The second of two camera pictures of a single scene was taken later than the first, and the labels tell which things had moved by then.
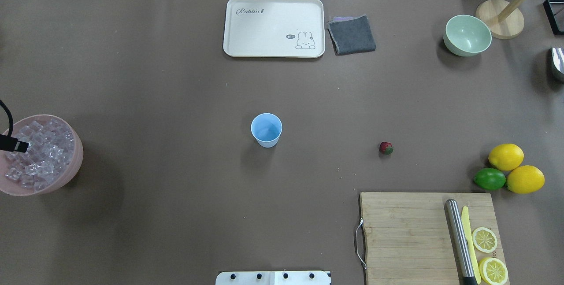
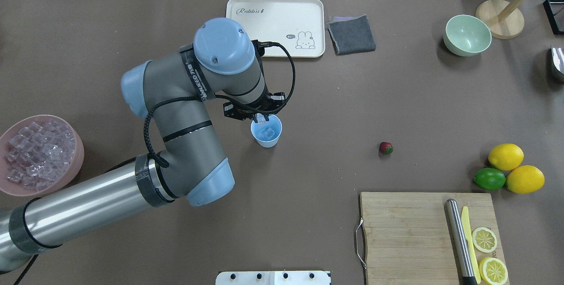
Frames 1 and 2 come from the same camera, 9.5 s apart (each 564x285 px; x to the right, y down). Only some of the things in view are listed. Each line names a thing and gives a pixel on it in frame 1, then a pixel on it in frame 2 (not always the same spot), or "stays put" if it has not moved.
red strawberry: [386, 148] stays put
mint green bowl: [465, 35] stays put
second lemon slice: [493, 271] stays put
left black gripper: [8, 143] -> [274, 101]
